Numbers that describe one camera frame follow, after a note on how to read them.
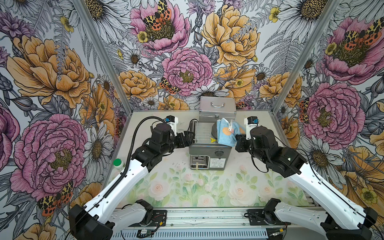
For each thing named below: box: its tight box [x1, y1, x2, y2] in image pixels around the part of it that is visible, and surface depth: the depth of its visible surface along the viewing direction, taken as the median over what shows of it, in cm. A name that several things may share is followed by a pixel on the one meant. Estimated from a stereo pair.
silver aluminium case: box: [199, 96, 237, 123], surface depth 107 cm
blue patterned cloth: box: [216, 118, 246, 147], surface depth 70 cm
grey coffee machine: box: [189, 120, 233, 171], surface depth 76 cm
